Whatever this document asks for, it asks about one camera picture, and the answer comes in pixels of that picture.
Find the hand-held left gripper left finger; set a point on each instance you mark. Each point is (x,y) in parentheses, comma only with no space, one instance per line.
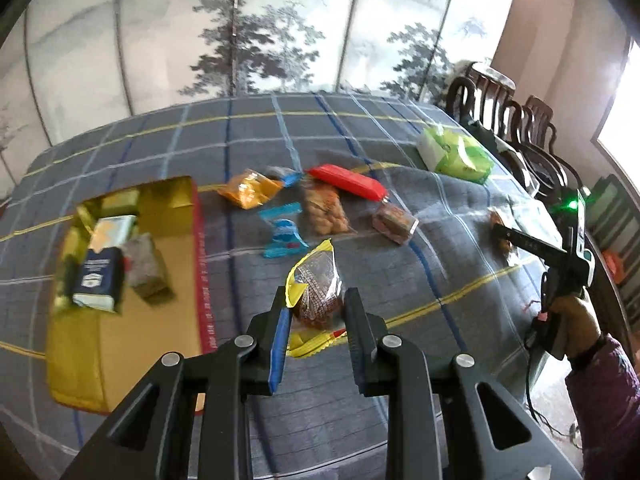
(280,347)

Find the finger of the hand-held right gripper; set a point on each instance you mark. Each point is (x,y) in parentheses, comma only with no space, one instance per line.
(530,242)

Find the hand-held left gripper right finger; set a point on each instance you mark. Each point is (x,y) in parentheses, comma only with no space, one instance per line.
(354,347)

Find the brown snack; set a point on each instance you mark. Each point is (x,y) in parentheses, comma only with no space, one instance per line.
(501,242)

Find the yellow-edged clear snack bag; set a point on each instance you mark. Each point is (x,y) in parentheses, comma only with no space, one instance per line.
(316,287)

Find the clear brown cake packet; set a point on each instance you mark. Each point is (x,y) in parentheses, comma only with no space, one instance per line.
(395,223)

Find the gold and red box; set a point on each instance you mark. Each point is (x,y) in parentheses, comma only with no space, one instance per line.
(142,322)

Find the person's right forearm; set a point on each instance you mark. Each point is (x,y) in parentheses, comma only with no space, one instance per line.
(610,400)

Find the person's right hand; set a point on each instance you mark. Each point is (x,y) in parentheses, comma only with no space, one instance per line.
(580,322)

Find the clear plastic bag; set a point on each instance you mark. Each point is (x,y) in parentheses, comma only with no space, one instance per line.
(532,212)

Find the orange object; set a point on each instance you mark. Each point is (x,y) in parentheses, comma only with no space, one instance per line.
(614,266)

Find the dark wooden chair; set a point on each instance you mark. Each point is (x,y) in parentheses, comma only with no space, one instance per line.
(536,121)
(480,91)
(552,165)

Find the blue plaid tablecloth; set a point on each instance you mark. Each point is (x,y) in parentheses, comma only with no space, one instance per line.
(440,280)

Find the blue candy packet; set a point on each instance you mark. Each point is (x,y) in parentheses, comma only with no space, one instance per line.
(281,234)

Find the green tissue pack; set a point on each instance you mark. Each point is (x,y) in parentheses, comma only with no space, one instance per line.
(452,156)

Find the clear bag of peanuts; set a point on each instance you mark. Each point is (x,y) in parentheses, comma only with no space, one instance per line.
(327,210)

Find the grey-brown wrapped packet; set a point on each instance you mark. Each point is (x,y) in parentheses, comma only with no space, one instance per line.
(146,270)

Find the bright window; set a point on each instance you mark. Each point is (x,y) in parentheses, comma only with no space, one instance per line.
(625,120)

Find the orange snack packet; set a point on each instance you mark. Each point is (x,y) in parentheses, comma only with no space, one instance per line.
(247,189)

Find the red snack packet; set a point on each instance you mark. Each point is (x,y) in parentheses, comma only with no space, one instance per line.
(347,182)

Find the small clear blue-ended packet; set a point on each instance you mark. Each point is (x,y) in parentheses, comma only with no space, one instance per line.
(286,177)

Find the blue and white packet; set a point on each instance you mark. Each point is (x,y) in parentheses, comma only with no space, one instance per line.
(97,276)

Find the white and green packet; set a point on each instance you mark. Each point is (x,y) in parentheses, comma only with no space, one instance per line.
(113,231)

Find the green and gold packet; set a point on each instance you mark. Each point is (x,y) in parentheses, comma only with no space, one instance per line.
(120,202)

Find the painted folding screen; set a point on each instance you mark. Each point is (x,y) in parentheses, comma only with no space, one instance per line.
(280,25)

